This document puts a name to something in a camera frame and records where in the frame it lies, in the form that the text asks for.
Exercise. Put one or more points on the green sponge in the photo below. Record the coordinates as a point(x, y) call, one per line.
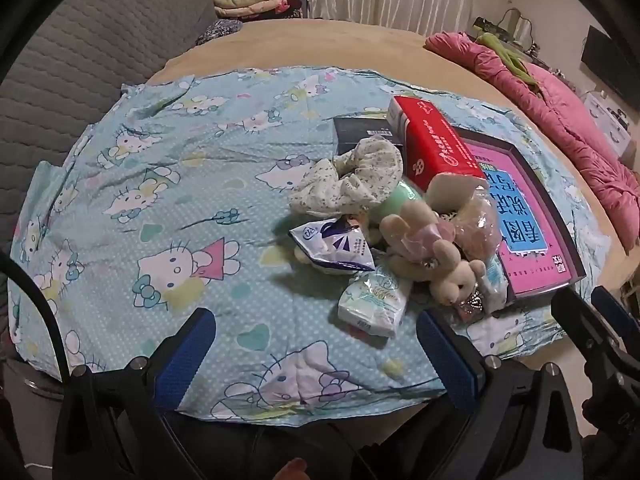
point(403, 192)

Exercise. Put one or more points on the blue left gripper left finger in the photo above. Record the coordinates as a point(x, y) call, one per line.
point(177, 359)

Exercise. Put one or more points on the black wall television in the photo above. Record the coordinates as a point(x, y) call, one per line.
point(605, 60)

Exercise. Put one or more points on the dark blue cosmetic box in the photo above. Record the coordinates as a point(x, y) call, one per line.
point(350, 130)

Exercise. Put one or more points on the green floral tissue pack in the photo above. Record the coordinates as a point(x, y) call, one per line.
point(375, 301)

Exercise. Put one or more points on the white drawer cabinet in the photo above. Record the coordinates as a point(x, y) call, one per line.
point(615, 133)

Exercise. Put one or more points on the red tissue box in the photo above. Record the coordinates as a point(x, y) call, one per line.
point(437, 161)

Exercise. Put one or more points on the floral white scrunchie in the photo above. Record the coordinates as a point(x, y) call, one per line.
point(350, 183)

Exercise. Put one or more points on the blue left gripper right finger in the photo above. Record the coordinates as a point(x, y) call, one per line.
point(454, 358)

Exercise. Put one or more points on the Hello Kitty blue bedsheet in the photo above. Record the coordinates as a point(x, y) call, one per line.
point(177, 199)

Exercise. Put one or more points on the green garment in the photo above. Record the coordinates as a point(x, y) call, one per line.
point(509, 59)

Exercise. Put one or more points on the purple tray box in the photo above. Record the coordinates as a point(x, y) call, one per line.
point(530, 219)

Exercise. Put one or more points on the grey quilted sofa cover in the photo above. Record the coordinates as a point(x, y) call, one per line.
point(70, 74)

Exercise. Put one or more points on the pink quilt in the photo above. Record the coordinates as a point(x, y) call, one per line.
point(560, 115)

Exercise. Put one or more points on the pink puff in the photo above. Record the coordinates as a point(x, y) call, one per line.
point(477, 226)

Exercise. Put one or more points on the beige plush bunny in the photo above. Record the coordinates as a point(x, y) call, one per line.
point(421, 249)

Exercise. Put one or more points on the white blue snack packet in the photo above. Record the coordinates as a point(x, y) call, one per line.
point(333, 246)

